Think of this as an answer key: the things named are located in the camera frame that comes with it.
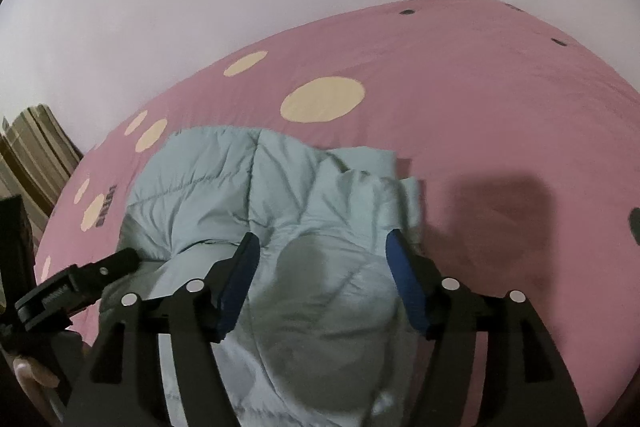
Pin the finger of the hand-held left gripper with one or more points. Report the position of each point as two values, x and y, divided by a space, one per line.
110 264

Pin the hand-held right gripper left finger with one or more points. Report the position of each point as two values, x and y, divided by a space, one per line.
237 287

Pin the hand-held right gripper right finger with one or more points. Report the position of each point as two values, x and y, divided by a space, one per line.
407 287

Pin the light blue padded jacket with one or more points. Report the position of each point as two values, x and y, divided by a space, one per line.
310 217

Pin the person's left hand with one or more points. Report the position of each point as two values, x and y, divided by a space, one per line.
35 374

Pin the striped curtain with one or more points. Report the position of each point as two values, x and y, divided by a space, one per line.
35 152

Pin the pink dotted bed sheet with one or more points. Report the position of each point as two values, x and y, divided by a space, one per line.
450 107

